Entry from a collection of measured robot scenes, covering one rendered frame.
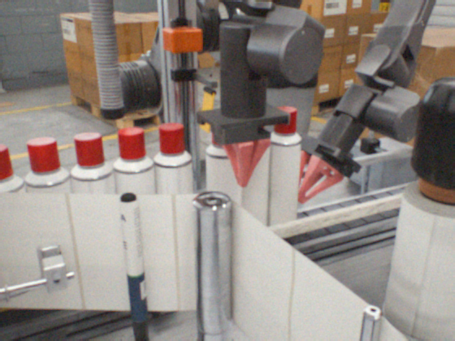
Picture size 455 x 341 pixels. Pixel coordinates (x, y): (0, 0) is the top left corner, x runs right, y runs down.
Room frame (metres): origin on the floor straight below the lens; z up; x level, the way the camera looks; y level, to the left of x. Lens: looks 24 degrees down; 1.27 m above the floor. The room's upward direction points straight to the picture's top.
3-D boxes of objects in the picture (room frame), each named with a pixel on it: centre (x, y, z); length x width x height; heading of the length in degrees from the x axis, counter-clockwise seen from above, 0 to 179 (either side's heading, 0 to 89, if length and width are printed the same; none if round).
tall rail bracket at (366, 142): (0.84, -0.29, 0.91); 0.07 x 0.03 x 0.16; 26
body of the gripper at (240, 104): (0.56, -0.02, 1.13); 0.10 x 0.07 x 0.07; 117
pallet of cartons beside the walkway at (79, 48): (4.54, 0.96, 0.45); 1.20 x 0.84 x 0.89; 38
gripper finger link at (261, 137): (0.55, -0.01, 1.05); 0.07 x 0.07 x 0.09; 27
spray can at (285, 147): (0.66, -0.08, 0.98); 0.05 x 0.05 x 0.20
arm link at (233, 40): (0.56, -0.02, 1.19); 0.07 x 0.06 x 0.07; 37
